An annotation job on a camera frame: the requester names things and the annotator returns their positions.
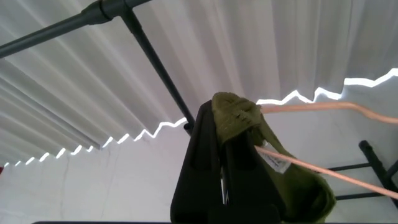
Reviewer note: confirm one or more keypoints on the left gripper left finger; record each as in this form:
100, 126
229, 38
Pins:
199, 174

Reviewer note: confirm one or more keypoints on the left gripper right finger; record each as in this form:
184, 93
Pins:
248, 186

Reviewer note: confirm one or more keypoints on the green long-sleeved shirt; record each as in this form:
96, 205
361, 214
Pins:
236, 115

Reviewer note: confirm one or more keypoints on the pink clothes hanger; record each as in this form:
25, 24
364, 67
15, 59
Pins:
311, 107

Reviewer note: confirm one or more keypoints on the black clothes rack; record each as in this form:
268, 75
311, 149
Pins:
149, 53

